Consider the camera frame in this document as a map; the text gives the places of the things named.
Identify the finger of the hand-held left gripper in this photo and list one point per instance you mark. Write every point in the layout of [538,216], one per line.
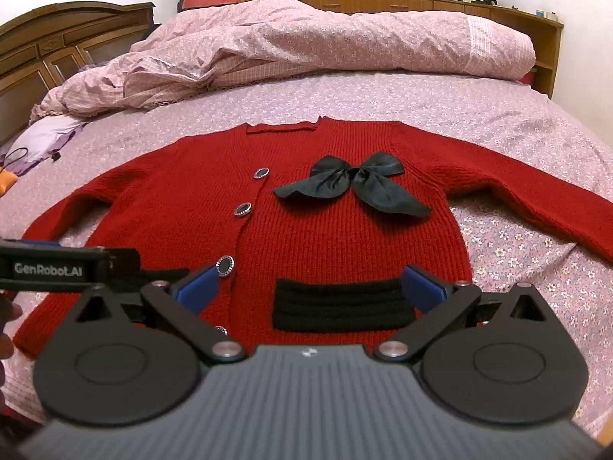
[163,275]

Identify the person's left hand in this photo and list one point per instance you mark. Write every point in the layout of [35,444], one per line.
[8,309]

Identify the wooden headboard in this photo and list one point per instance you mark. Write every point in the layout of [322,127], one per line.
[57,38]

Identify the pink floral bed sheet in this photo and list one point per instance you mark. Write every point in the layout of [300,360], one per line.
[503,120]

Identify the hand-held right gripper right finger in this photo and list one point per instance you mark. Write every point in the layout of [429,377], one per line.
[422,288]

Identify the red knit cardigan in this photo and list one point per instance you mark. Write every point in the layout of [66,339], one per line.
[335,239]

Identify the small blue and white box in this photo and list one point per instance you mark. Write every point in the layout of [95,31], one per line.
[546,14]

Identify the black satin bow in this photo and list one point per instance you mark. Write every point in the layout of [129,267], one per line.
[378,191]

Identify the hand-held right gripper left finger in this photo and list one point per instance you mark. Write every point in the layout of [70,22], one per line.
[198,285]

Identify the orange pouch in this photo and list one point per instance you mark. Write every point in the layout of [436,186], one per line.
[7,179]

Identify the wooden cabinet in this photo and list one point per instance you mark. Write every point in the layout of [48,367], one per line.
[546,33]

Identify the lilac cloth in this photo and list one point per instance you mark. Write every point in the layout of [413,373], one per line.
[48,134]

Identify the pink checked quilt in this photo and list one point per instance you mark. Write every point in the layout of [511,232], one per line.
[335,38]

